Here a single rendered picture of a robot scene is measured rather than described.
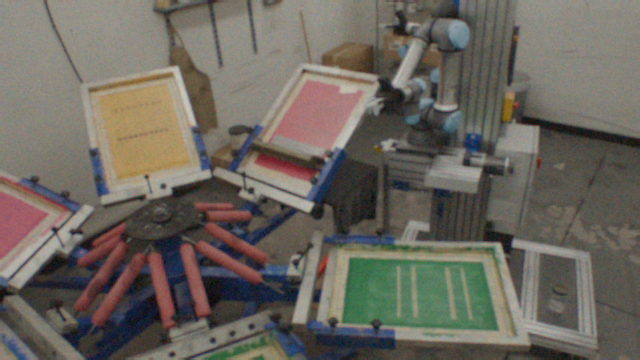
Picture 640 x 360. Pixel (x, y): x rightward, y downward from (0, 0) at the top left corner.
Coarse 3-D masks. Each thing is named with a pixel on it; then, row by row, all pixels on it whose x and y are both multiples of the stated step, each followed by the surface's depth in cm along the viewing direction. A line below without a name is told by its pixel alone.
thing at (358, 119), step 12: (300, 72) 278; (312, 72) 277; (324, 72) 270; (336, 72) 266; (348, 72) 262; (288, 84) 276; (288, 96) 275; (276, 108) 270; (360, 108) 245; (264, 120) 268; (360, 120) 243; (264, 132) 267; (348, 132) 240; (348, 144) 240; (240, 168) 257; (264, 180) 246; (276, 180) 242; (288, 192) 239; (300, 192) 233
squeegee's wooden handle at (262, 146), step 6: (258, 144) 251; (264, 144) 249; (270, 144) 247; (264, 150) 253; (270, 150) 248; (276, 150) 244; (282, 150) 242; (288, 150) 240; (282, 156) 247; (288, 156) 242; (294, 156) 237; (300, 156) 235; (306, 156) 233; (300, 162) 240; (306, 162) 235; (312, 162) 234
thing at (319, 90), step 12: (312, 84) 273; (324, 84) 270; (300, 96) 272; (312, 96) 268; (324, 96) 265; (288, 108) 271; (288, 120) 266; (276, 132) 265; (288, 132) 261; (300, 132) 258; (264, 156) 259; (276, 168) 251
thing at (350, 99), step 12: (336, 96) 261; (348, 96) 258; (360, 96) 254; (348, 108) 253; (336, 132) 248; (312, 144) 250; (324, 144) 247; (324, 156) 243; (288, 168) 248; (300, 168) 245
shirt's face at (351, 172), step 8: (344, 160) 300; (352, 160) 299; (344, 168) 291; (352, 168) 290; (360, 168) 289; (368, 168) 289; (376, 168) 288; (336, 176) 283; (344, 176) 282; (352, 176) 282; (360, 176) 281; (336, 184) 275; (344, 184) 274; (352, 184) 274; (328, 192) 268; (336, 192) 267; (344, 192) 267; (328, 200) 261; (336, 200) 260
